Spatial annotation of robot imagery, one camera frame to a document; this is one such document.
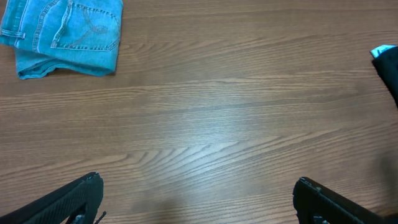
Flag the black garment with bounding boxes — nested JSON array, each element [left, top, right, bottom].
[[372, 46, 397, 105]]

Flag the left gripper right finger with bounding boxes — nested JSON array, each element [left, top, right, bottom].
[[293, 177, 397, 224]]

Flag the light blue denim jeans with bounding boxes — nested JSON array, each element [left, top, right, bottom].
[[1, 0, 124, 80]]

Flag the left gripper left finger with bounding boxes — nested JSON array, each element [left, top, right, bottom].
[[1, 172, 106, 224]]

